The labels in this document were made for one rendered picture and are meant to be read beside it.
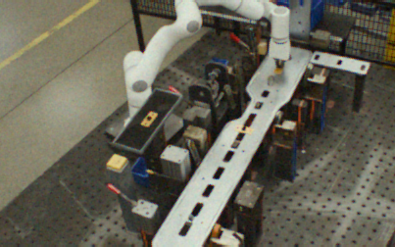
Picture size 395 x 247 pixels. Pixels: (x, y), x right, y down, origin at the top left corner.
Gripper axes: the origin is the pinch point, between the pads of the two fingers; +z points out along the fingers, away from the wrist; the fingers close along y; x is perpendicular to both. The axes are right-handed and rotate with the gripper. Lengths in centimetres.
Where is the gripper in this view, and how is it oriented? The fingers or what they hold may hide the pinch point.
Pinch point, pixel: (279, 64)
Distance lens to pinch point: 282.1
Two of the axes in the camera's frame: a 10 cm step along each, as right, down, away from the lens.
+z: 0.9, 7.2, 6.9
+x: 4.4, -6.5, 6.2
